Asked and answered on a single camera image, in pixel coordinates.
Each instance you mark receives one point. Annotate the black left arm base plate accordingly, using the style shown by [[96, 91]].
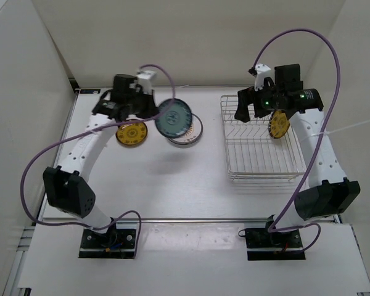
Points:
[[116, 243]]

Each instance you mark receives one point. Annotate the black XDOF label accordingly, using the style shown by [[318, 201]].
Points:
[[90, 91]]

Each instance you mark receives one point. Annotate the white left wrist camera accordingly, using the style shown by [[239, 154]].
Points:
[[145, 79]]

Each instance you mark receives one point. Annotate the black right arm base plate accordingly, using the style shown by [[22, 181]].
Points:
[[264, 246]]

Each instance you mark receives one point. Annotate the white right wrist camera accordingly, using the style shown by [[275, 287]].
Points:
[[260, 72]]

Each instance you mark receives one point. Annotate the white zip tie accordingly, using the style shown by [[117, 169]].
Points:
[[326, 133]]

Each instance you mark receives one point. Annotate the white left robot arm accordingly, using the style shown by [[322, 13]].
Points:
[[66, 185]]

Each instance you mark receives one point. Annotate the teal blue patterned plate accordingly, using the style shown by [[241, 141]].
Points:
[[177, 119]]

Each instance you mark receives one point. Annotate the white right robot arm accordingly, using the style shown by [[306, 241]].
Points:
[[324, 189]]

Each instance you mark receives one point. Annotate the silver wire dish rack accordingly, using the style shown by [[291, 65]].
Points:
[[252, 154]]

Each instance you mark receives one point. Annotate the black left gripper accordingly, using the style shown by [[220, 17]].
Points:
[[151, 106]]

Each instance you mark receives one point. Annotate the yellow brown plate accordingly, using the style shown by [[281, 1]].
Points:
[[278, 124]]

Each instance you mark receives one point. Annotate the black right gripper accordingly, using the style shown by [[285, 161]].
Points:
[[248, 97]]

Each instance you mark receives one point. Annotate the white plate orange sunburst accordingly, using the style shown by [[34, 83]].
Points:
[[194, 133]]

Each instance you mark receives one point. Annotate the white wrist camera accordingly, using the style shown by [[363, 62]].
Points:
[[260, 72], [145, 79]]

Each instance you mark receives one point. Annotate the yellow patterned plate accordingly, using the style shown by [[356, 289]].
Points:
[[131, 135]]

